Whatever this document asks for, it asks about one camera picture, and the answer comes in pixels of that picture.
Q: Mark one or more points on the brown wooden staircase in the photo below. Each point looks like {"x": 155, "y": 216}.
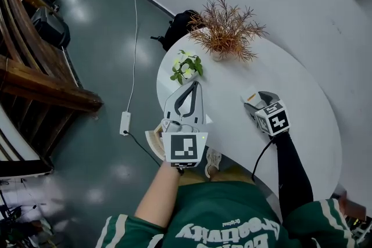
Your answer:
{"x": 32, "y": 66}

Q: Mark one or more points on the khaki trousers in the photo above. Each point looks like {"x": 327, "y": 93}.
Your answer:
{"x": 229, "y": 173}

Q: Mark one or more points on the beige shoe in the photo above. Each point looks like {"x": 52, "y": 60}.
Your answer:
{"x": 212, "y": 162}

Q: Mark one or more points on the green white-flowered potted plant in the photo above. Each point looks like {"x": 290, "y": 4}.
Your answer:
{"x": 187, "y": 66}

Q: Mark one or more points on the black backpack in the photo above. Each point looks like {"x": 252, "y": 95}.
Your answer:
{"x": 177, "y": 29}

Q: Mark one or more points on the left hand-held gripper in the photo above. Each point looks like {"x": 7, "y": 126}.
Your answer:
{"x": 183, "y": 149}

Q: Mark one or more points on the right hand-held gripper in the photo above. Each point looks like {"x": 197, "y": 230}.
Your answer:
{"x": 274, "y": 122}

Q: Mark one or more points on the white triangular piece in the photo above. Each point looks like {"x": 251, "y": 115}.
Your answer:
{"x": 208, "y": 120}

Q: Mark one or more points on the brown wooden box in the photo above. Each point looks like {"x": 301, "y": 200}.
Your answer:
{"x": 353, "y": 207}

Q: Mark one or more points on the orange dried potted plant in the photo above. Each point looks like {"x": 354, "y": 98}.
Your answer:
{"x": 225, "y": 29}

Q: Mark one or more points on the person's left forearm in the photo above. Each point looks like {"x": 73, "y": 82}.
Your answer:
{"x": 158, "y": 194}

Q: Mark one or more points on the black bicycle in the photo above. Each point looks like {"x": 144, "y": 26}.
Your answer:
{"x": 17, "y": 220}

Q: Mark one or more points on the white makeup box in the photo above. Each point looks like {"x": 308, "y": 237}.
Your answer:
{"x": 251, "y": 95}

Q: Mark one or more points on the person's right forearm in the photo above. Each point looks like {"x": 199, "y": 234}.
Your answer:
{"x": 293, "y": 177}

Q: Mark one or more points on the green printed shirt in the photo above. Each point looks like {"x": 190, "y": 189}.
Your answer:
{"x": 221, "y": 215}

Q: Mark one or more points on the white power strip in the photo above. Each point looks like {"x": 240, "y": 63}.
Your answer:
{"x": 125, "y": 123}

